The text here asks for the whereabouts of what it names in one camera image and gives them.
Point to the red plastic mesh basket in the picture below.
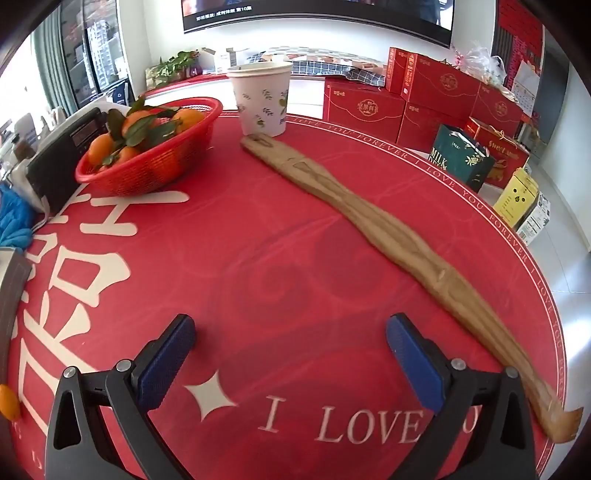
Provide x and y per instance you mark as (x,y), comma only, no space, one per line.
(138,177)

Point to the grey-green curtain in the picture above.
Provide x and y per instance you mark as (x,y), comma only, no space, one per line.
(48,64)

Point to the red printed table mat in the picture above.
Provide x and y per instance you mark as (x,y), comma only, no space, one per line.
(277,277)

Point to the red wall hanging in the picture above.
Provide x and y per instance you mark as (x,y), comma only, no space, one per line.
(519,27)

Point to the pile of leafy mandarins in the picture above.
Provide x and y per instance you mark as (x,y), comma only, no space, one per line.
(187,117)

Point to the long wooden back scratcher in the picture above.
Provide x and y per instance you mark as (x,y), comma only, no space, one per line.
(392,235)

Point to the black portable radio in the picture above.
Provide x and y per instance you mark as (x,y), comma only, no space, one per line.
(60,157)

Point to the grey cardboard tray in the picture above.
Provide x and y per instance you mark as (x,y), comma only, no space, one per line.
(14,295)

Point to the narrow red gift box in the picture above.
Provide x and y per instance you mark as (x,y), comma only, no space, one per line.
(396,69)

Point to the yellow carton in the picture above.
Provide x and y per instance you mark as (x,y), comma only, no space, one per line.
(515,198)

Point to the small white carton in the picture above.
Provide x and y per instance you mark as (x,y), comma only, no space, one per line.
(535,221)

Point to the dark green gift bag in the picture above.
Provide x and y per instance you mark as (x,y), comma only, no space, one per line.
(457,161)

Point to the wall television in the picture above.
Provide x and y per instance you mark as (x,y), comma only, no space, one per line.
(323,14)

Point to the green potted plant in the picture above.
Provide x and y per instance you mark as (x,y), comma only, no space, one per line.
(173,67)

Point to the white cardboard box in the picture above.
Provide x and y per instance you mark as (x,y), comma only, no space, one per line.
(221,57)

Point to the blue checked cloth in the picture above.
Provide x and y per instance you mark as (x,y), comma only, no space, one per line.
(323,64)

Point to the wall calendar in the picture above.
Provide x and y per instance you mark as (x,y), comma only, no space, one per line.
(526,87)

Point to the smooth orange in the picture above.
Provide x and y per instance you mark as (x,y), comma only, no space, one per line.
(9,401)

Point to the leaf print paper cup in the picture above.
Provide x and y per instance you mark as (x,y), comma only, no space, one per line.
(258,101)

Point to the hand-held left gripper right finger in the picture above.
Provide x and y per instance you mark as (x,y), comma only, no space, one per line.
(413,364)

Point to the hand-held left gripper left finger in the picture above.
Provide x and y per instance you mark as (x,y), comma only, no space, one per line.
(166,360)

